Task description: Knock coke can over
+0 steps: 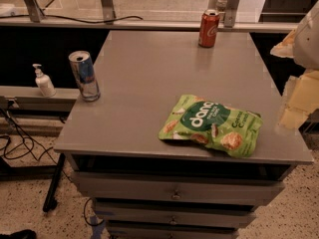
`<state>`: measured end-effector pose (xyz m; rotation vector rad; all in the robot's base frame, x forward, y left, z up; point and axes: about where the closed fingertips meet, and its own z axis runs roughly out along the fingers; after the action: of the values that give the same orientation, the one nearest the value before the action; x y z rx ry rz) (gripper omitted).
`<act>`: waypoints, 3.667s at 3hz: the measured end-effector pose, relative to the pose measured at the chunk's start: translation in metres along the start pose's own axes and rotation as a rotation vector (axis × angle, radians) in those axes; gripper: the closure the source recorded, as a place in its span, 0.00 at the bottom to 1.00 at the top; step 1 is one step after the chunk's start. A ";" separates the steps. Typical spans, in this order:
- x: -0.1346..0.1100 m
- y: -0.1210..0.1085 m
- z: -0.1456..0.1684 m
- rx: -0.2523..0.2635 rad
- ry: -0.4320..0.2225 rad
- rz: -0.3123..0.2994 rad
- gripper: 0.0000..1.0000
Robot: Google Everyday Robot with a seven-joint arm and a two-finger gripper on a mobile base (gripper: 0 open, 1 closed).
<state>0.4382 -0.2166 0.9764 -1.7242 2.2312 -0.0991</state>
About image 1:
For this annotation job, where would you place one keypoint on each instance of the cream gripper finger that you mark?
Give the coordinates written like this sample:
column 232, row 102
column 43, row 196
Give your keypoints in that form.
column 300, row 99
column 284, row 49

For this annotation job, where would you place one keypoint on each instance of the red coke can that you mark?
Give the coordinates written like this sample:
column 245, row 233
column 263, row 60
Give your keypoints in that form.
column 208, row 28

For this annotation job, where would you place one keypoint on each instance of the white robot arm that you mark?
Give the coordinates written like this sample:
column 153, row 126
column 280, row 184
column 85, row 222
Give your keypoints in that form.
column 306, row 44

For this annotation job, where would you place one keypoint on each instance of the blue silver energy drink can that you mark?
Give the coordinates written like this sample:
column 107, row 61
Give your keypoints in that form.
column 84, row 73

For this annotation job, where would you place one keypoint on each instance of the green dang chips bag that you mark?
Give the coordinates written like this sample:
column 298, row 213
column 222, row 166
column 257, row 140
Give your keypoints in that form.
column 213, row 125

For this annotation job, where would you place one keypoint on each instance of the top drawer knob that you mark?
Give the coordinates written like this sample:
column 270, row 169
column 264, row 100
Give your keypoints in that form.
column 175, row 195

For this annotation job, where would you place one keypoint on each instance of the drawer knob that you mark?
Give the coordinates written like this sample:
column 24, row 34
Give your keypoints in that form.
column 175, row 195
column 172, row 221

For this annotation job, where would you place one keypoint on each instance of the grey drawer cabinet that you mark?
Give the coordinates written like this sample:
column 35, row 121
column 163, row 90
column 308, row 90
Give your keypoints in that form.
column 183, row 142

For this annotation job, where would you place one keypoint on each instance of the white pump sanitizer bottle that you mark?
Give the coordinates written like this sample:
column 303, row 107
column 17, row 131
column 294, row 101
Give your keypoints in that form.
column 44, row 82

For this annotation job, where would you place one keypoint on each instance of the black table leg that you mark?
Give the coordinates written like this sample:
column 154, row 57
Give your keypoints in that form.
column 50, row 201

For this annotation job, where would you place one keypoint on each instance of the metal frame post right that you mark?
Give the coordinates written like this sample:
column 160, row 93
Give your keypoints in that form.
column 230, row 13

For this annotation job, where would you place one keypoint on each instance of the metal frame post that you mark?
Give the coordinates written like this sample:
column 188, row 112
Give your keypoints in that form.
column 35, row 13
column 230, row 13
column 108, row 10

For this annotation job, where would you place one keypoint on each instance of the metal frame post middle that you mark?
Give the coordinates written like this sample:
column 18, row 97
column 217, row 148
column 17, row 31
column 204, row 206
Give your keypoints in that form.
column 108, row 10

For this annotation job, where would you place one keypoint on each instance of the metal frame post left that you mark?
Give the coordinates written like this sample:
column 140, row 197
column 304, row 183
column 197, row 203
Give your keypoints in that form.
column 35, row 13

